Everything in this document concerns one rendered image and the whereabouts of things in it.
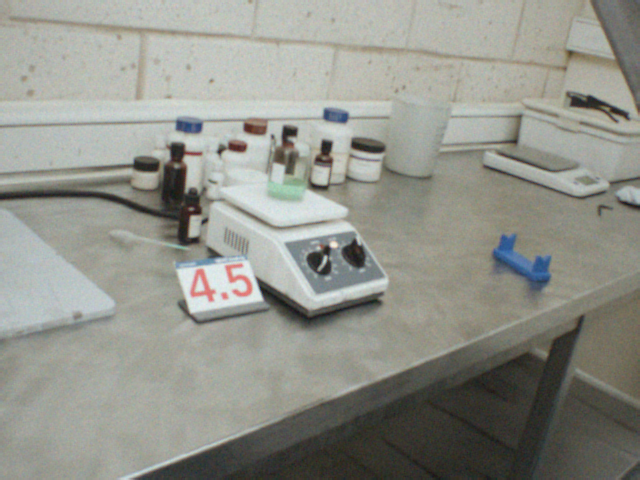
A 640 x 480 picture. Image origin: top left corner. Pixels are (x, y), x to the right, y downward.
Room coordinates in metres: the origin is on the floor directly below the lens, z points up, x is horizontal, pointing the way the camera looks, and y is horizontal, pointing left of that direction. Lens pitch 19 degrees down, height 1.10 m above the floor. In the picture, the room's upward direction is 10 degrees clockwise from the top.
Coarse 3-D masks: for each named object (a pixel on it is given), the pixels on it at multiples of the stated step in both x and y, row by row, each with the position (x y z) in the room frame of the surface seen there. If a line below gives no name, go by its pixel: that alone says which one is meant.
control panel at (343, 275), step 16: (304, 240) 0.77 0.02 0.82; (320, 240) 0.78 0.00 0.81; (336, 240) 0.80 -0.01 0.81; (352, 240) 0.81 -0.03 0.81; (304, 256) 0.75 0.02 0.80; (336, 256) 0.77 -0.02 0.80; (368, 256) 0.80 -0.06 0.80; (304, 272) 0.72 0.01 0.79; (336, 272) 0.75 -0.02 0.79; (352, 272) 0.77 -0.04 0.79; (368, 272) 0.78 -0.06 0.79; (320, 288) 0.72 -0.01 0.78; (336, 288) 0.73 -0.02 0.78
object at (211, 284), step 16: (192, 272) 0.70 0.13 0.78; (208, 272) 0.71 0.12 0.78; (224, 272) 0.72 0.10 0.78; (240, 272) 0.73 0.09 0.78; (192, 288) 0.68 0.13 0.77; (208, 288) 0.69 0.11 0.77; (224, 288) 0.71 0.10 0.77; (240, 288) 0.72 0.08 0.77; (256, 288) 0.73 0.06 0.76; (192, 304) 0.67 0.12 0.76; (208, 304) 0.68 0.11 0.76
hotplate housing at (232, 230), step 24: (216, 216) 0.82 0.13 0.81; (240, 216) 0.80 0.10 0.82; (216, 240) 0.82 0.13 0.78; (240, 240) 0.79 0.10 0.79; (264, 240) 0.76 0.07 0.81; (288, 240) 0.76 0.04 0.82; (264, 264) 0.75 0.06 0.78; (288, 264) 0.73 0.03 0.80; (288, 288) 0.72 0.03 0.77; (360, 288) 0.76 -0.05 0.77; (384, 288) 0.79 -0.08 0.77; (312, 312) 0.71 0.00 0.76
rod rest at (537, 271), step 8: (504, 240) 1.02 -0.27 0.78; (512, 240) 1.03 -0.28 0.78; (496, 248) 1.03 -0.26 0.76; (504, 248) 1.03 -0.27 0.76; (512, 248) 1.03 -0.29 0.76; (504, 256) 1.01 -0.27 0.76; (512, 256) 1.01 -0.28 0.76; (520, 256) 1.01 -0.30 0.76; (536, 256) 0.96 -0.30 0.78; (512, 264) 0.99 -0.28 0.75; (520, 264) 0.98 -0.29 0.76; (528, 264) 0.98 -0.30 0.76; (536, 264) 0.95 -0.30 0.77; (544, 264) 0.96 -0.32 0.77; (520, 272) 0.97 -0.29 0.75; (528, 272) 0.96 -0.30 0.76; (536, 272) 0.95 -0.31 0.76; (544, 272) 0.96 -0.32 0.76; (536, 280) 0.95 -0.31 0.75
